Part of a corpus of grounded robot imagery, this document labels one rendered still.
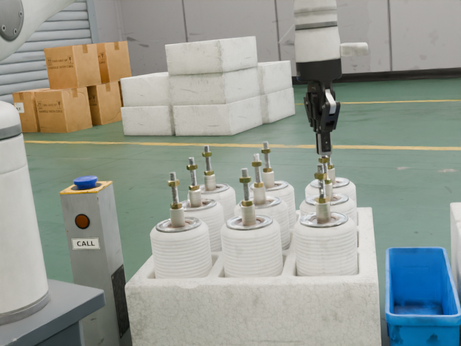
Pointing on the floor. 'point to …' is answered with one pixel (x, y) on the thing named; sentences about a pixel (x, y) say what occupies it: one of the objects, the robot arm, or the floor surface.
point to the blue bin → (420, 298)
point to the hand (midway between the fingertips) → (323, 143)
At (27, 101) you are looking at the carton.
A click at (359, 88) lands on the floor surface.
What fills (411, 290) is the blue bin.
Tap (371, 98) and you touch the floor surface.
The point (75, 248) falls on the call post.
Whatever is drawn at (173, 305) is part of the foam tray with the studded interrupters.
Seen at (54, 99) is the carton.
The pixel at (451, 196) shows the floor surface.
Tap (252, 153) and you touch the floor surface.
